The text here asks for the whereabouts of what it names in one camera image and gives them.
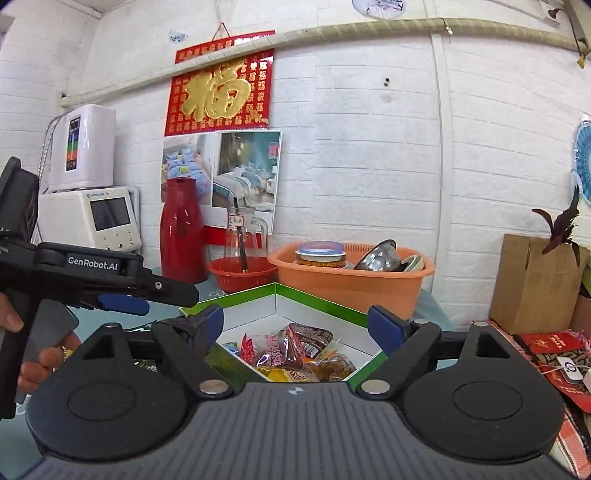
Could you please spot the clear orange snack pack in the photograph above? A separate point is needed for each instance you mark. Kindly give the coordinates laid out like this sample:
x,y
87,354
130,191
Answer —
x,y
334,367

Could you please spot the orange plastic basin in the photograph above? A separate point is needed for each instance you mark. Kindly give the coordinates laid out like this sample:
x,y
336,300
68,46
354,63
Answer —
x,y
398,292

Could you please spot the clear glass pitcher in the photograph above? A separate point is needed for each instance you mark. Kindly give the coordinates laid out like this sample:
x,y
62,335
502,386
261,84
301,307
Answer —
x,y
245,238

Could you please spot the dark purple plant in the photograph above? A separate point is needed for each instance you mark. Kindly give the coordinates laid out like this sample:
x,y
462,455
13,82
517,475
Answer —
x,y
562,227

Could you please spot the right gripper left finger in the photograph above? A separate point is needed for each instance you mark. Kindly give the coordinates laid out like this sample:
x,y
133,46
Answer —
x,y
183,344

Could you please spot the bedding poster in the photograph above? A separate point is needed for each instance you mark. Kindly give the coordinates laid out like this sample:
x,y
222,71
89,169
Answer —
x,y
229,168

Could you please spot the blue lidded container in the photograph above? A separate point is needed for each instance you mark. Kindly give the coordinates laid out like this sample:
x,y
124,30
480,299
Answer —
x,y
328,254

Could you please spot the red plastic basket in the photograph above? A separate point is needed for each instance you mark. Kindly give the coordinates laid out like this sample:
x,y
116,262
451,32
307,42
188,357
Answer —
x,y
231,278

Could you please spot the brown noodle snack pack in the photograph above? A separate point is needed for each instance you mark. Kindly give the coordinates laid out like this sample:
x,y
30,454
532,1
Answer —
x,y
312,339

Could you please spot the white water dispenser machine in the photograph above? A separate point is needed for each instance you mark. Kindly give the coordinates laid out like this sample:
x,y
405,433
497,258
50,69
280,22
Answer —
x,y
104,218

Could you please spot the red envelope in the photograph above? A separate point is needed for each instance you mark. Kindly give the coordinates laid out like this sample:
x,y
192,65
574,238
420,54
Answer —
x,y
550,343

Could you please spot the steel bowl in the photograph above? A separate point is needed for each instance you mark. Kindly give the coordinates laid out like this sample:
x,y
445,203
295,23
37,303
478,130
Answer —
x,y
382,258

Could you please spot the yellow soft bread pack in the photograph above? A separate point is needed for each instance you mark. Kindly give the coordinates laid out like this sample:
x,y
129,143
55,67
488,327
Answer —
x,y
287,375

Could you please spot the red fu wall hanging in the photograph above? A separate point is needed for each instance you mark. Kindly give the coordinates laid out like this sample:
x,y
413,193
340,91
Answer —
x,y
233,95

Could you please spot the red thermos jug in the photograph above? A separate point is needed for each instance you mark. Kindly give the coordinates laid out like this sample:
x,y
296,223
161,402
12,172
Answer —
x,y
181,234

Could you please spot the red white triangular snack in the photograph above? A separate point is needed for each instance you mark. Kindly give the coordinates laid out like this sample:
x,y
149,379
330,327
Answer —
x,y
247,350

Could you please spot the white water purifier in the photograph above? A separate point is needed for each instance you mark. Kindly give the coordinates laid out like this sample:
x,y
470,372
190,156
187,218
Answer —
x,y
83,149

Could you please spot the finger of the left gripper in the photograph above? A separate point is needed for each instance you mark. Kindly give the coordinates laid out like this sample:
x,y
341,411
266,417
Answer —
x,y
125,304
162,290

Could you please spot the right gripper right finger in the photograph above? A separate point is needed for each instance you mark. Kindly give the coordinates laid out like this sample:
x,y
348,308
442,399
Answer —
x,y
409,349

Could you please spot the green cardboard box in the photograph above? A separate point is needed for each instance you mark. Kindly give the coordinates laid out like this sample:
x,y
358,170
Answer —
x,y
279,334

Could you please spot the blue decorative plates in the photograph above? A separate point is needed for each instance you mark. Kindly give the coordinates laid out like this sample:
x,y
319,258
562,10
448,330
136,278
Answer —
x,y
581,164

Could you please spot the brown cardboard box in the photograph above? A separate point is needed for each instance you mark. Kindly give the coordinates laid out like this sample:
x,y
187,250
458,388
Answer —
x,y
536,292

